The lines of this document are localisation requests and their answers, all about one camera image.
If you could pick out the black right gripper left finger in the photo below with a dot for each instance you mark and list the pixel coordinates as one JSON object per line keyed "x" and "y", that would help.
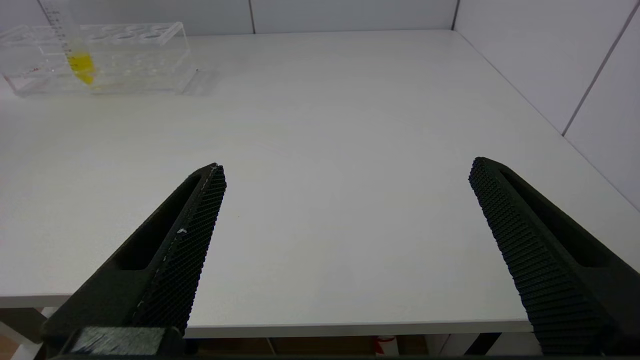
{"x": 170, "y": 260}

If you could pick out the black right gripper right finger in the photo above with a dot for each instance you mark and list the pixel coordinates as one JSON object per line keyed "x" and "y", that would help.
{"x": 550, "y": 265}

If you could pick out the clear plastic test tube rack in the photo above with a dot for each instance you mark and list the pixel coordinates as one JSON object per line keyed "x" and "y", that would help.
{"x": 140, "y": 65}

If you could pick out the test tube with yellow pigment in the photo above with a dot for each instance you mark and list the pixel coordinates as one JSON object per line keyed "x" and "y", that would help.
{"x": 82, "y": 65}

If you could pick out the red white object under table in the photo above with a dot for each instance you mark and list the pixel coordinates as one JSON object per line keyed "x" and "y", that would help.
{"x": 385, "y": 345}

